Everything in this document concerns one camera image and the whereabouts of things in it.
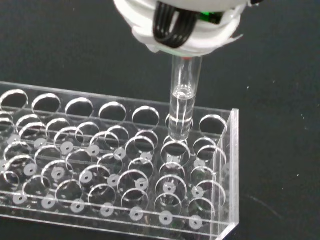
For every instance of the black bench cloth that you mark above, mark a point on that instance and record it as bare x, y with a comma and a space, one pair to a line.
62, 45

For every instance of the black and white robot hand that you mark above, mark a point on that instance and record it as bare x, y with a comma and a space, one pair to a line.
215, 32

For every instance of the clear acrylic test tube rack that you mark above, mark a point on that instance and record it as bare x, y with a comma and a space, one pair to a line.
100, 175

